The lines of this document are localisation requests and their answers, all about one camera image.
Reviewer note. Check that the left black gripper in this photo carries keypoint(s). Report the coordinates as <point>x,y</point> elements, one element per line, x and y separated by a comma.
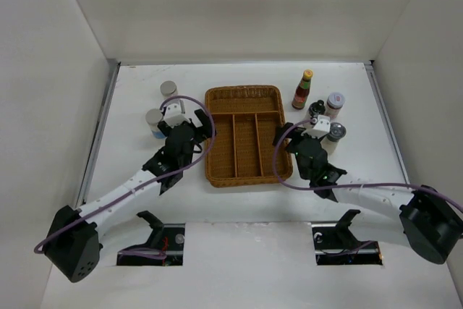
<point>204,132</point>

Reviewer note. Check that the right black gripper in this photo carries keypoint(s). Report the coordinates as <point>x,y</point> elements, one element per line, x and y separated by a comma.
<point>296,133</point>

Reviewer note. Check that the black cap white bottle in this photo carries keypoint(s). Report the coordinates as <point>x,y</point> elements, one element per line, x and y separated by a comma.
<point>314,110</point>

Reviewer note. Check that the silver-lid blue label jar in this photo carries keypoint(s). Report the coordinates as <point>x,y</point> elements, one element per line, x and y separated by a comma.
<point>153,117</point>

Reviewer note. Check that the red sauce bottle yellow cap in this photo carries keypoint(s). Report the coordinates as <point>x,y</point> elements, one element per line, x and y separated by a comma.
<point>303,90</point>

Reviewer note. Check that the clear-lid pepper shaker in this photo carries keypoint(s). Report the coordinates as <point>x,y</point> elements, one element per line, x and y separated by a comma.
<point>331,140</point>

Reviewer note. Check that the silver-lid white blue jar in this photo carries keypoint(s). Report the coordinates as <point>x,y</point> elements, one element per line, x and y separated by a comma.
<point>169,89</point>

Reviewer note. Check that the jar with red-white lid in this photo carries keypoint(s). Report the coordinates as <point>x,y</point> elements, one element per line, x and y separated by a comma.
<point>334,102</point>

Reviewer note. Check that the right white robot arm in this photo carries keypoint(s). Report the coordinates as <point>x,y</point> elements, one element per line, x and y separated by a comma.
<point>417,217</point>

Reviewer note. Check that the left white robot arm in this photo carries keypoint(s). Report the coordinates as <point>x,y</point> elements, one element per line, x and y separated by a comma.
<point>74,240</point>

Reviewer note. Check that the brown wicker divided tray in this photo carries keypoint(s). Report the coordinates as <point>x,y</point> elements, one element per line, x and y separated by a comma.
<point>246,118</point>

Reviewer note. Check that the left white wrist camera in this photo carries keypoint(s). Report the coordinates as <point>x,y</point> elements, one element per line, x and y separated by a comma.
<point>174,113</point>

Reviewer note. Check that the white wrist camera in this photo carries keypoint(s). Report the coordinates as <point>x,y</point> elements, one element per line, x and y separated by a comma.
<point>174,113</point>
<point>318,126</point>

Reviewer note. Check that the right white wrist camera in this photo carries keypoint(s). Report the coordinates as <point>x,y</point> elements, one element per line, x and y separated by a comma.
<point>318,126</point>

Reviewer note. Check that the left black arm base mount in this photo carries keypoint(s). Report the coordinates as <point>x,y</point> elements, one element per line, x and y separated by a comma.
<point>164,246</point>

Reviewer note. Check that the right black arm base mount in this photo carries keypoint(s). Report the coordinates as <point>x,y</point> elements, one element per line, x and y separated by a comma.
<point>335,245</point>

